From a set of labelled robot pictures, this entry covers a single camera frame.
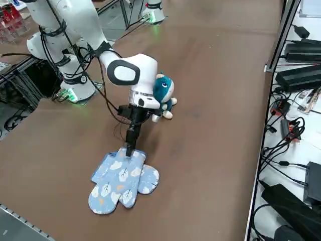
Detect clear acrylic shelf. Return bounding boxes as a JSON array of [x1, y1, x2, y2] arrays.
[[0, 0, 35, 45]]

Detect black wrist adapter box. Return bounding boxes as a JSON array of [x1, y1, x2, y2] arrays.
[[117, 104, 131, 116]]

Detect printed paper cards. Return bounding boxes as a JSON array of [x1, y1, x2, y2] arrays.
[[297, 87, 321, 115]]

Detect black adapter red plugs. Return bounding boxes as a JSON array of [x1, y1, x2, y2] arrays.
[[279, 118, 301, 143]]

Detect aluminium camera post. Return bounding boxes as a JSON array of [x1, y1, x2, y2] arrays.
[[265, 0, 301, 73]]

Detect small blue plush doll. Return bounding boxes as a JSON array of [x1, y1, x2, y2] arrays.
[[152, 71, 178, 120]]

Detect grey aluminium rail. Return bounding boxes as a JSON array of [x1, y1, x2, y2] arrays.
[[0, 202, 55, 241]]

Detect black box power adapter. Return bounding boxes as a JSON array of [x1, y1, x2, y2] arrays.
[[302, 161, 321, 204]]

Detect blue patterned oven mitt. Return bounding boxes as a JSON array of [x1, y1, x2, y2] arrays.
[[87, 147, 147, 216], [90, 153, 161, 209]]

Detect ribbed black power brick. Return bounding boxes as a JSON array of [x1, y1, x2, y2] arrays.
[[275, 64, 321, 93]]

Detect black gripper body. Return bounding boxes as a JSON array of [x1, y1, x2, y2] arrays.
[[127, 106, 151, 127]]

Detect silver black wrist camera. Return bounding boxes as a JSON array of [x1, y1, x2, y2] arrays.
[[150, 108, 162, 124]]

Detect black device orange plugs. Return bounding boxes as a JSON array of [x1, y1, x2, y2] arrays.
[[270, 98, 291, 116]]

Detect long black power brick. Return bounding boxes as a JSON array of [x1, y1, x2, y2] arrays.
[[260, 184, 321, 241]]

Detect black metal frame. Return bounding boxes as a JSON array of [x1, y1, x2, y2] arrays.
[[0, 56, 62, 111]]

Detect small black adapter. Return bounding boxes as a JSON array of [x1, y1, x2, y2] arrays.
[[293, 24, 310, 39]]

